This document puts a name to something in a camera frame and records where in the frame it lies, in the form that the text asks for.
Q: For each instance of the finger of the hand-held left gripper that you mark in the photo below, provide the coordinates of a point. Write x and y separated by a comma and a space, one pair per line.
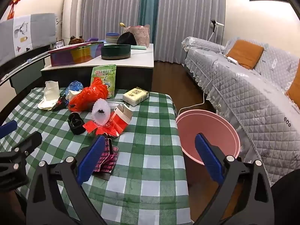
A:
8, 128
25, 144

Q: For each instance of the red plastic bag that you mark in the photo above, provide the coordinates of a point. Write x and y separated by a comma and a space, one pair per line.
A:
89, 96

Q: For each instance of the cream paper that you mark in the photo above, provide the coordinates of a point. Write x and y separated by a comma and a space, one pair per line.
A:
73, 95

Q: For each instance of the grey rod blue joint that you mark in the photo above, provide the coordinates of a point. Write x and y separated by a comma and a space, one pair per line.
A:
29, 60

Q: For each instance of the grey quilted sofa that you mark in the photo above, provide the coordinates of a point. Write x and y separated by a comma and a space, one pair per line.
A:
246, 93

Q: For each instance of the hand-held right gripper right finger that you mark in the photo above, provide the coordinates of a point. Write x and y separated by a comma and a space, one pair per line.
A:
208, 157

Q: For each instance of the cream paper bag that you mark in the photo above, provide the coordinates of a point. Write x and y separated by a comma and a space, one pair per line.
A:
50, 93

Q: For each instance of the grey printed television cover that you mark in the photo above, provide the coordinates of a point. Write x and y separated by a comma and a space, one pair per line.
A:
39, 25

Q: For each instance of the white tower air conditioner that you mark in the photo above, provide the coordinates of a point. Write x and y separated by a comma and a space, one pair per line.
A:
73, 11

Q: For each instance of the red and white carton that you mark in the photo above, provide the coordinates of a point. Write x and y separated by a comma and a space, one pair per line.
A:
124, 114

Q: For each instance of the small photo frame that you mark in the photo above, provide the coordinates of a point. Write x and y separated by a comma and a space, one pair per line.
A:
58, 44

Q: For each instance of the teal curtain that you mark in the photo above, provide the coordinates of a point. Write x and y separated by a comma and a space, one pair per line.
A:
148, 7

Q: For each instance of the purple plastic item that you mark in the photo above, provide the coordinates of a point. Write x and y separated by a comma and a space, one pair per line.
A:
92, 39

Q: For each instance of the colourful box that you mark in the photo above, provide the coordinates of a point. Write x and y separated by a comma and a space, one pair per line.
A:
70, 56

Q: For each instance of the white power strip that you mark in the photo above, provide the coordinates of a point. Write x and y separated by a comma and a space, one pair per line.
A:
232, 60

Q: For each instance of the black fabric band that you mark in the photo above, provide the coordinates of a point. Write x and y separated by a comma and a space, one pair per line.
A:
78, 130

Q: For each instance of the cream tissue packet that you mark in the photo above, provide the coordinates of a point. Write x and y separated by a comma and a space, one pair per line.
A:
134, 96

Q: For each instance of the white-topped coffee table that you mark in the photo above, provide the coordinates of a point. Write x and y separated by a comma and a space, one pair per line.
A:
140, 61

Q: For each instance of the clear plastic tube pack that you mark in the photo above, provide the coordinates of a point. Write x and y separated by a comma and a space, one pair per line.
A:
117, 102

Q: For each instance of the stack of coloured bowls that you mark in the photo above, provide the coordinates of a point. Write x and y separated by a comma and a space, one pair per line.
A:
112, 37

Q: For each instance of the green panda pouch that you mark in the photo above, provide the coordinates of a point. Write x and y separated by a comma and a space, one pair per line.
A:
105, 73

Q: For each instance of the dark green round bowl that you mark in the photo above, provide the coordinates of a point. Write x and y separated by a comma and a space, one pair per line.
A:
116, 50

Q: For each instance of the pale green mat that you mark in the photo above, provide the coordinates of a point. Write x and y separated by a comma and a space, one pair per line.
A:
139, 47

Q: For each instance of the white foam fruit net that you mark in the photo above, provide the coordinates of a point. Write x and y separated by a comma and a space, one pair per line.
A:
100, 119

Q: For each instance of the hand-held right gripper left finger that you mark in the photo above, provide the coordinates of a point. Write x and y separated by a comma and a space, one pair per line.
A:
92, 159

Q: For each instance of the blue plastic bag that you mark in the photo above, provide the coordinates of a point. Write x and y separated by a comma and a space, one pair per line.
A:
75, 86

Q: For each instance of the orange cushion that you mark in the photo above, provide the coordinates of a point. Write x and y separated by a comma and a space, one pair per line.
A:
246, 54

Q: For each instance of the pink fabric basket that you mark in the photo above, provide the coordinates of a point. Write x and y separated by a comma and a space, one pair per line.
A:
141, 36

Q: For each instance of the green checked tablecloth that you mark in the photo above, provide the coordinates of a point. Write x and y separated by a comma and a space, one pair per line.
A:
145, 145

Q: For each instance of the dark red patterned wrapper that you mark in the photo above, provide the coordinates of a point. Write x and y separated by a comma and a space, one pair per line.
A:
105, 159

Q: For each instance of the grey curtain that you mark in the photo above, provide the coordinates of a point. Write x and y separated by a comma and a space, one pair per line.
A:
110, 7
187, 16

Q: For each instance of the red foil wrapper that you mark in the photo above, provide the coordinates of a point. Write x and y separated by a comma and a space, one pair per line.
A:
90, 125

